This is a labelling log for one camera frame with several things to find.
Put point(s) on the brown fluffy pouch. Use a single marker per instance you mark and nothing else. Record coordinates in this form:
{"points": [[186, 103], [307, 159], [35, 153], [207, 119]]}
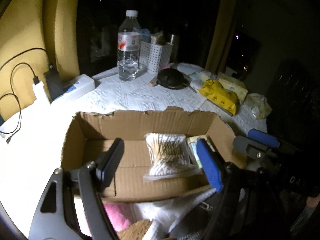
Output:
{"points": [[135, 231]]}

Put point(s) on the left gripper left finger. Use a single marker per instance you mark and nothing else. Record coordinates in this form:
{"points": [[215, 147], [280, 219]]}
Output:
{"points": [[108, 162]]}

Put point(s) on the crumpled plastic bag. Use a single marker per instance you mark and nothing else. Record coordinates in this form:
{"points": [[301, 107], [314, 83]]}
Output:
{"points": [[257, 105]]}

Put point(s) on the white power bank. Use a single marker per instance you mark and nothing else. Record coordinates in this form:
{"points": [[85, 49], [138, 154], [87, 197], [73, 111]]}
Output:
{"points": [[40, 94]]}

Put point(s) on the pink fluffy pouch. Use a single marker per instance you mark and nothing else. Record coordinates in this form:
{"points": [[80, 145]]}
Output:
{"points": [[119, 215]]}

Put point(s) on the white lace tablecloth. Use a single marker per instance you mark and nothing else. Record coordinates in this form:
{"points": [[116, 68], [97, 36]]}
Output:
{"points": [[33, 155]]}

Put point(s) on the black charger block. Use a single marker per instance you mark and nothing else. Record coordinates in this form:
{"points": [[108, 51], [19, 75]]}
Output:
{"points": [[53, 83]]}

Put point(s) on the metal thermos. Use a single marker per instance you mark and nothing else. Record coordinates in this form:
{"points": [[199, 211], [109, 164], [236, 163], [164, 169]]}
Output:
{"points": [[174, 43]]}

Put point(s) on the small colourful box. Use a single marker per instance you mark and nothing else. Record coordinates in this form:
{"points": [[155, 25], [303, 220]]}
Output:
{"points": [[196, 149]]}

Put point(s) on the pale tissue box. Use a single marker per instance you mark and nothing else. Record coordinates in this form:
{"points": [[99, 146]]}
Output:
{"points": [[233, 84]]}

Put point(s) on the brown cardboard box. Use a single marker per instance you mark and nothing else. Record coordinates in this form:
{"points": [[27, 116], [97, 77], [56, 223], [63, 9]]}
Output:
{"points": [[90, 134]]}

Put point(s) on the white perforated basket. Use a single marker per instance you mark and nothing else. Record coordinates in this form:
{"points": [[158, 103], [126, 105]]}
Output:
{"points": [[153, 57]]}

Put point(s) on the clear water bottle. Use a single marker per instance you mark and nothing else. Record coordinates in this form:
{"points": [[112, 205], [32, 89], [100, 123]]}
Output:
{"points": [[128, 47]]}

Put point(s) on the white towel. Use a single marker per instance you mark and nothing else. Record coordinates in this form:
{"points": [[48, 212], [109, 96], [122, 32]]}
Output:
{"points": [[166, 214]]}

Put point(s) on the cotton swab pack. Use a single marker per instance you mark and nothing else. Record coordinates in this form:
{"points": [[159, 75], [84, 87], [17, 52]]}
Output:
{"points": [[170, 157]]}

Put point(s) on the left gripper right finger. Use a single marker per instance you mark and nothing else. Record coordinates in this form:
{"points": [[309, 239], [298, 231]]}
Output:
{"points": [[209, 165]]}

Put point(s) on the yellow tissue pack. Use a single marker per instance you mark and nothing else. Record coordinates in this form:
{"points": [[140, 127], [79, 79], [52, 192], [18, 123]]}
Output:
{"points": [[216, 93]]}

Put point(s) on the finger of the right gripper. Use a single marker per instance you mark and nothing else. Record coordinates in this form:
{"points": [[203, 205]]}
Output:
{"points": [[263, 138], [249, 147]]}

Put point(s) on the white blue box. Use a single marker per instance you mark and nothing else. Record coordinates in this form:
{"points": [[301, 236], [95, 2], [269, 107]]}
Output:
{"points": [[76, 88]]}

